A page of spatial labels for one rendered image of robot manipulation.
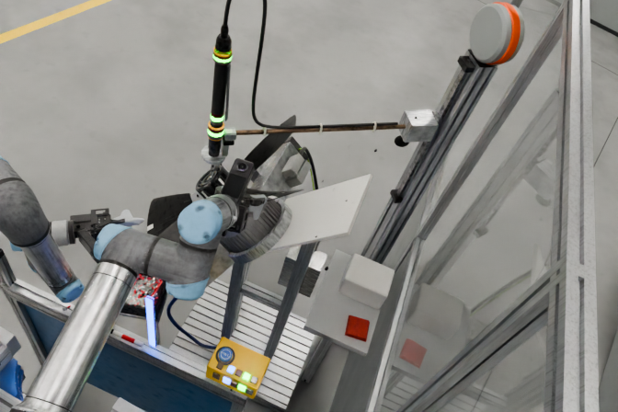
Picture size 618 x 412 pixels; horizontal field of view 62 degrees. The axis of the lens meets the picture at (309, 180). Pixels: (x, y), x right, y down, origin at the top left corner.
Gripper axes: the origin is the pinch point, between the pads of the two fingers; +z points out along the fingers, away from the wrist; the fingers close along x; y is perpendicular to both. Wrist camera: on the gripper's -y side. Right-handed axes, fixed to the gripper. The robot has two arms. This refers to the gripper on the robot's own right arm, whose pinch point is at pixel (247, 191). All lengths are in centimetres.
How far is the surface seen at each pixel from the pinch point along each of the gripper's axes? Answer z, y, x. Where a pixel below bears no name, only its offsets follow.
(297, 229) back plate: 41.3, 15.1, 9.8
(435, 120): 38, -29, 43
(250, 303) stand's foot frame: 132, 80, -15
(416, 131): 36, -25, 38
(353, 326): 56, 47, 36
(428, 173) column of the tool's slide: 54, -13, 47
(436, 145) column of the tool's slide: 44, -22, 46
